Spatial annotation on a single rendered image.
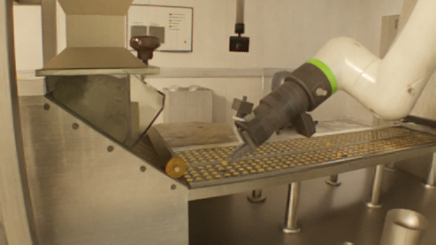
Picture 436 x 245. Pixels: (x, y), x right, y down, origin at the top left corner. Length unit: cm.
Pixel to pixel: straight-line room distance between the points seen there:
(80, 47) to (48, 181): 21
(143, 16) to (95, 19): 380
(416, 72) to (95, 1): 55
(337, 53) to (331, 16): 511
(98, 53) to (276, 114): 33
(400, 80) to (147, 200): 49
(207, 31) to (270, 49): 111
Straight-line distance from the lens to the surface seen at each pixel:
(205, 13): 452
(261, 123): 57
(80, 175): 48
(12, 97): 38
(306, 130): 64
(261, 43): 488
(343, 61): 66
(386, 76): 62
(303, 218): 76
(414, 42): 60
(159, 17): 433
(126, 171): 48
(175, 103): 385
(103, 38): 50
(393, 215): 69
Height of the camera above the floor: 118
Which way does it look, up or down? 11 degrees down
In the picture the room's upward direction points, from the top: 1 degrees clockwise
